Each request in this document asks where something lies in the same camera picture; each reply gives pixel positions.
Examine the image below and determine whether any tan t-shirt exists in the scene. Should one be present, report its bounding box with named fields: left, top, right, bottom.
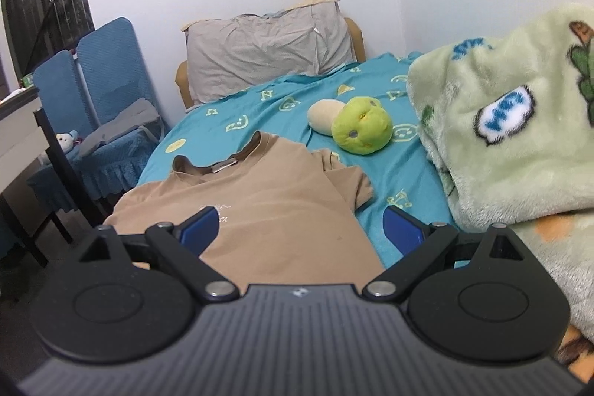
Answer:
left=107, top=132, right=383, bottom=289

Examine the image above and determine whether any blue folding chair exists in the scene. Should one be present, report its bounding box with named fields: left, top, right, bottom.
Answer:
left=32, top=17, right=168, bottom=202

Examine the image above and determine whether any teal patterned bed sheet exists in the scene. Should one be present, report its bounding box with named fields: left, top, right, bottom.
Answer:
left=139, top=52, right=453, bottom=266

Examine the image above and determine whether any green cream plush toy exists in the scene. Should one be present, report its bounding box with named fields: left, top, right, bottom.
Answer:
left=307, top=96, right=393, bottom=156

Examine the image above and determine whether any grey cloth on chair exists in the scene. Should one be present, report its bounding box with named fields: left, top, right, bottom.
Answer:
left=79, top=98, right=164, bottom=157

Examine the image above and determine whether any green fleece blanket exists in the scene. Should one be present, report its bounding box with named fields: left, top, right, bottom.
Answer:
left=405, top=2, right=594, bottom=374

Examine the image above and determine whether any small white plush toy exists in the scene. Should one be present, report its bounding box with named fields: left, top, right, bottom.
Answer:
left=55, top=131, right=81, bottom=154

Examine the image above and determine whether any white black desk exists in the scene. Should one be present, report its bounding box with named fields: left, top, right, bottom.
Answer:
left=0, top=85, right=108, bottom=269

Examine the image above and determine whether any grey pillow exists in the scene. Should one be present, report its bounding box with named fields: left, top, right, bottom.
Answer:
left=182, top=0, right=357, bottom=107

